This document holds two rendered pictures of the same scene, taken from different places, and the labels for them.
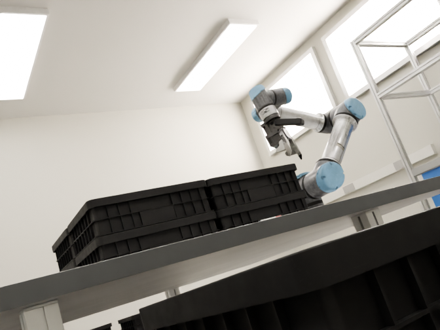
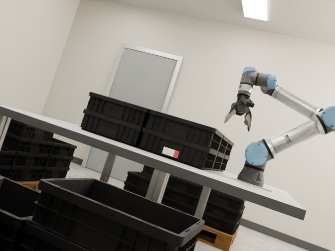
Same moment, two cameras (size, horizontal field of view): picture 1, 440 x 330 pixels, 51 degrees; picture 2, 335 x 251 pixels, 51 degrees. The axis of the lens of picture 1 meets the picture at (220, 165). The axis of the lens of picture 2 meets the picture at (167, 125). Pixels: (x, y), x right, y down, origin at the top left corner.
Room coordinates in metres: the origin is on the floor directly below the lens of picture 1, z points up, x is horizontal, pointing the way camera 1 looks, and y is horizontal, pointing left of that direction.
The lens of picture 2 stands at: (0.40, -1.56, 0.78)
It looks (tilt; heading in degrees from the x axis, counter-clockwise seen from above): 3 degrees up; 52
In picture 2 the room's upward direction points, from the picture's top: 18 degrees clockwise
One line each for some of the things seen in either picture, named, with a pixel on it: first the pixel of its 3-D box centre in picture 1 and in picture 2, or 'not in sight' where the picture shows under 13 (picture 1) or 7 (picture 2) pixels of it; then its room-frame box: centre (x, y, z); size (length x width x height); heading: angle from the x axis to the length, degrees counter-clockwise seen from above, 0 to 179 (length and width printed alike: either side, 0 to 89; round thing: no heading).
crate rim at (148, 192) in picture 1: (137, 206); (127, 106); (1.50, 0.30, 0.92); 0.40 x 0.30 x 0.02; 124
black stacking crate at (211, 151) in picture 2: (248, 227); (178, 150); (1.72, -0.03, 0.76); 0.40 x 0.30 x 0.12; 124
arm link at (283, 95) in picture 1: (276, 98); (266, 81); (1.92, -0.33, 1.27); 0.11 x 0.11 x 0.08; 33
